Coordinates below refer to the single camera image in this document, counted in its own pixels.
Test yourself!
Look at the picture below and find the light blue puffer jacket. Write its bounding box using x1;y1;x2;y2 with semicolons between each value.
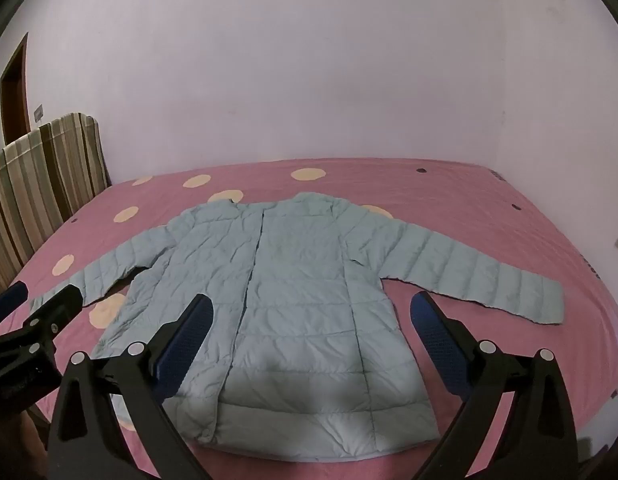
30;191;564;463

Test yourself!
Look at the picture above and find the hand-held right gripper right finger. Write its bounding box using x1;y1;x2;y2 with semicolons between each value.
410;291;580;480

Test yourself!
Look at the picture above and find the striped headboard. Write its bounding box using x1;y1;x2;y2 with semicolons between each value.
0;112;112;301

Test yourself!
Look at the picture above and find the pink dotted bed sheet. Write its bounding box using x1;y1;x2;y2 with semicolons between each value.
0;159;618;480

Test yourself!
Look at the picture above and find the brown wooden door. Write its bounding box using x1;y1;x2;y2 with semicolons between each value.
0;32;31;147

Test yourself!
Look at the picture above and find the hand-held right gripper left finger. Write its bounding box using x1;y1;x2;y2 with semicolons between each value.
46;294;224;480

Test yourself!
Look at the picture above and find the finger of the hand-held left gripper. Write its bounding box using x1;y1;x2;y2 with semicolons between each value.
0;284;86;361
0;281;30;328

